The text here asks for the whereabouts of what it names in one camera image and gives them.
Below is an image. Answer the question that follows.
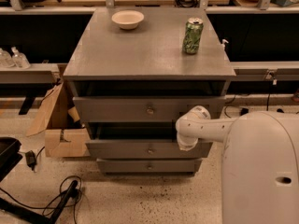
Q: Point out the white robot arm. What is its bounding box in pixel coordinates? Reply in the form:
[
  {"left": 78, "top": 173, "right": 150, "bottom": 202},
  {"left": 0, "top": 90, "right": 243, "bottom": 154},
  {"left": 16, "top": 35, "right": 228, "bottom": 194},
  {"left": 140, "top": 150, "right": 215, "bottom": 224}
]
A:
[{"left": 176, "top": 105, "right": 299, "bottom": 224}]

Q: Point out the clear sanitizer bottle left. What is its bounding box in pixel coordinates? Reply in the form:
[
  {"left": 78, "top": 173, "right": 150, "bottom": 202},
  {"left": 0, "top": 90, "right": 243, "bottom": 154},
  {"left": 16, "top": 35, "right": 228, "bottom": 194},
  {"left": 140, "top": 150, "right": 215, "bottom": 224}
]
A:
[{"left": 0, "top": 49, "right": 15, "bottom": 68}]

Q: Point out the green soda can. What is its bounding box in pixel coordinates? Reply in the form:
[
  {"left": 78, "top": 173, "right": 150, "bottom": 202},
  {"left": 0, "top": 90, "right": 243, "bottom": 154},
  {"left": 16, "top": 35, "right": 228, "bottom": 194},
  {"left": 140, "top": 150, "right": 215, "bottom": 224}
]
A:
[{"left": 182, "top": 18, "right": 204, "bottom": 54}]

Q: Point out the black stand base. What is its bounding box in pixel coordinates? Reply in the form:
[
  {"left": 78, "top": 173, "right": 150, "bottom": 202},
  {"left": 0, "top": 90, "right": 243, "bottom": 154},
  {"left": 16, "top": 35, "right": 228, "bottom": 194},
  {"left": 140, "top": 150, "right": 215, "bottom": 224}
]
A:
[{"left": 0, "top": 180, "right": 78, "bottom": 224}]

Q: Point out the open cardboard box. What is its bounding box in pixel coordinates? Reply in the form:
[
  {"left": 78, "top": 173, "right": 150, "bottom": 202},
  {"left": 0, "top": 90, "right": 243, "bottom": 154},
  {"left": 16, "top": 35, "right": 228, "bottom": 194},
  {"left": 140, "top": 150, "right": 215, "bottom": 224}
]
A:
[{"left": 26, "top": 83, "right": 90, "bottom": 158}]

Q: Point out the grey wooden drawer cabinet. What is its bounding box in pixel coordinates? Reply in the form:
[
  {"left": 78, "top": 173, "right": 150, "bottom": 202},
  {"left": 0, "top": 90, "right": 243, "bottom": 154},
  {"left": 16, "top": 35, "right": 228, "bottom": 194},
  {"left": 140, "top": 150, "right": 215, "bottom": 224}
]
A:
[{"left": 63, "top": 7, "right": 236, "bottom": 176}]

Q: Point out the black power adapter right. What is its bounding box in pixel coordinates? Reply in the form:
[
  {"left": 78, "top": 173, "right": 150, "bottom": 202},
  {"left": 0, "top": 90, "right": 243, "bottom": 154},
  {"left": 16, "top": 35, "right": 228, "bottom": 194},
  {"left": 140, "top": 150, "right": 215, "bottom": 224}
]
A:
[{"left": 240, "top": 108, "right": 249, "bottom": 115}]

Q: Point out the black power adapter left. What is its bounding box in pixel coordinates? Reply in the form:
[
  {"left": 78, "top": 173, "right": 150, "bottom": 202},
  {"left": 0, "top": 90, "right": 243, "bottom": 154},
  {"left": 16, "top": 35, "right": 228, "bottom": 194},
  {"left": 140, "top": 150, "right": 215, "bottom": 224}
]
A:
[{"left": 25, "top": 150, "right": 36, "bottom": 170}]

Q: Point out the clear sanitizer bottle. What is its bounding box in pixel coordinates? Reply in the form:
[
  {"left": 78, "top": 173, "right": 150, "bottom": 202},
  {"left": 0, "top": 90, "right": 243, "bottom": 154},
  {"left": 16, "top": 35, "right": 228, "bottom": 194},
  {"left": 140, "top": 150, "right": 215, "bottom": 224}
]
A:
[
  {"left": 0, "top": 49, "right": 15, "bottom": 68},
  {"left": 11, "top": 47, "right": 31, "bottom": 69}
]

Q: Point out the black power adapter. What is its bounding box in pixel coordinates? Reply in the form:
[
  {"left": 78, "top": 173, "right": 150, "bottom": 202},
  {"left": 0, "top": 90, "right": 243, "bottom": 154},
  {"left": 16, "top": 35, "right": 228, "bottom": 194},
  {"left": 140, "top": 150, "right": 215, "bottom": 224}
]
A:
[
  {"left": 25, "top": 150, "right": 36, "bottom": 170},
  {"left": 240, "top": 108, "right": 249, "bottom": 115}
]

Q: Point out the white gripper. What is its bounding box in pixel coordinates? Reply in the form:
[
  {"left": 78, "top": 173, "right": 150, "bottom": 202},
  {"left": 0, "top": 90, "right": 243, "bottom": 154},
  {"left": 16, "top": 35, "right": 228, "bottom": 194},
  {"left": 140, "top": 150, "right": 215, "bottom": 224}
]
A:
[{"left": 177, "top": 133, "right": 198, "bottom": 151}]

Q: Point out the clear sanitizer bottle right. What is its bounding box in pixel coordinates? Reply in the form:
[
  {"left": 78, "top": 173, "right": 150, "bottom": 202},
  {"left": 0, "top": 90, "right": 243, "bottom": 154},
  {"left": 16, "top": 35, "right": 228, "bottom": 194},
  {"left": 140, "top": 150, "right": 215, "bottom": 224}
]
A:
[{"left": 11, "top": 47, "right": 31, "bottom": 69}]

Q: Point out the small white pump bottle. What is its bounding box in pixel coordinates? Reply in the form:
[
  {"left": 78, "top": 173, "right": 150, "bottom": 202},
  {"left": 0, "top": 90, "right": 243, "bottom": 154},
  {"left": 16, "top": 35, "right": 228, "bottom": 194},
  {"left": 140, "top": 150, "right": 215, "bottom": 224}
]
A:
[{"left": 221, "top": 39, "right": 229, "bottom": 50}]

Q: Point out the grey top drawer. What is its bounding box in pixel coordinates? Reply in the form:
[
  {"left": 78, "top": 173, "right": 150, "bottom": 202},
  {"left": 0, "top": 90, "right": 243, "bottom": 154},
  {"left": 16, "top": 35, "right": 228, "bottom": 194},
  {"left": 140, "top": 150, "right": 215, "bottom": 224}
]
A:
[{"left": 73, "top": 96, "right": 224, "bottom": 122}]

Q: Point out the white paper bowl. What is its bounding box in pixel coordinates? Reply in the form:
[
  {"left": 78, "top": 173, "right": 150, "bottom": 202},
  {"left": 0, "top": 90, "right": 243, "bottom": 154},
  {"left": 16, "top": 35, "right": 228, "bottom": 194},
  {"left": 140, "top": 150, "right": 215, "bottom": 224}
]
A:
[{"left": 111, "top": 10, "right": 144, "bottom": 30}]

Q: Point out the black floor cable left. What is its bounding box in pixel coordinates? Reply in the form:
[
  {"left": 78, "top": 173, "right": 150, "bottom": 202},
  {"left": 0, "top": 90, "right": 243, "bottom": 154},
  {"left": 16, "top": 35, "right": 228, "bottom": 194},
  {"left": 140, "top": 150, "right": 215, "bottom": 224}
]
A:
[{"left": 0, "top": 175, "right": 84, "bottom": 224}]

